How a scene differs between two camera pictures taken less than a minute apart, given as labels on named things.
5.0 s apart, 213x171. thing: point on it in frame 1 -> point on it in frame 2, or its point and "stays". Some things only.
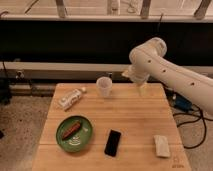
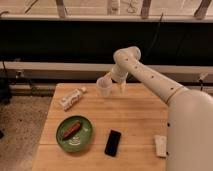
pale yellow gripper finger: (143, 91) -> (122, 88)
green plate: (74, 133) stays
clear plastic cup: (104, 86) stays
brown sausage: (71, 131) stays
